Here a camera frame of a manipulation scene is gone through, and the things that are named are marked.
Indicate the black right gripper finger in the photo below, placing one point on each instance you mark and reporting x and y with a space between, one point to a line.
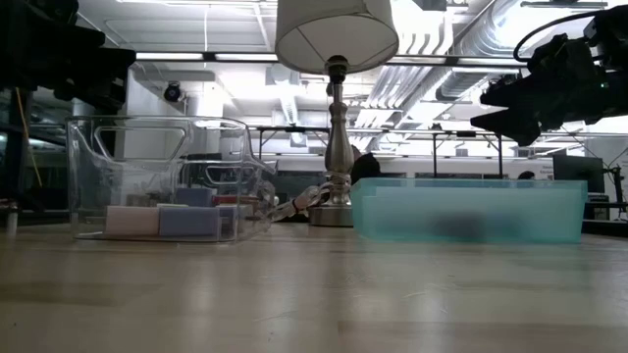
510 95
510 126

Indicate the pale pink wall charger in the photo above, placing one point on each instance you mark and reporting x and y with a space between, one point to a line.
132 221

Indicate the light blue wall charger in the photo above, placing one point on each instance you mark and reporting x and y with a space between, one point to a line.
228 213
189 223

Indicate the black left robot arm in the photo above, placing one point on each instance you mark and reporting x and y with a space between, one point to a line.
29 44

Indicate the ceiling light strip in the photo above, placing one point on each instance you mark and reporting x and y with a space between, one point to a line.
490 62
245 57
167 56

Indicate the person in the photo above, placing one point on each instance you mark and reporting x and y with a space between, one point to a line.
365 169
526 175

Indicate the black ceiling spotlight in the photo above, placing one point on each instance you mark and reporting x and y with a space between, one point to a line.
172 92

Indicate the black computer monitor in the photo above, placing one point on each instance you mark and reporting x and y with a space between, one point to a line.
579 174

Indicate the teal translucent plastic bin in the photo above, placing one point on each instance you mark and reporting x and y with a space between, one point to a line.
466 206

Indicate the clear plastic bin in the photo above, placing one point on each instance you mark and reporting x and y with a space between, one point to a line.
83 171

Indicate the dark metal shelving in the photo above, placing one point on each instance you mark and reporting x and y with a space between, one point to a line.
15 162

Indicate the black monitor stand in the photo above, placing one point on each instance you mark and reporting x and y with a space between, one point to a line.
617 191

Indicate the black desk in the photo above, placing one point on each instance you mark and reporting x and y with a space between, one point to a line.
606 225

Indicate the white shade silver table lamp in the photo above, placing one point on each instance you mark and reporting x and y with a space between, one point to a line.
338 157

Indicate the black frame background table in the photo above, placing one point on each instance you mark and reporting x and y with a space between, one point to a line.
434 157

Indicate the small grey metal post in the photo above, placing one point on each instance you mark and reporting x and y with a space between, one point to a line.
12 218

